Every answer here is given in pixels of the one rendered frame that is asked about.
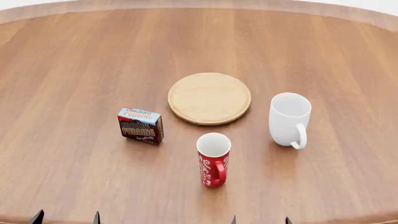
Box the chocolate pudding box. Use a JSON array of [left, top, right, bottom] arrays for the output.
[[117, 106, 165, 146]]

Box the round wooden plate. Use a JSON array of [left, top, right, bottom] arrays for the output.
[[167, 72, 252, 126]]

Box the red patterned mug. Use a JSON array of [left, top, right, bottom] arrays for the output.
[[196, 132, 232, 189]]

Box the white ceramic mug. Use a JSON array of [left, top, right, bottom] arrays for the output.
[[269, 92, 312, 151]]

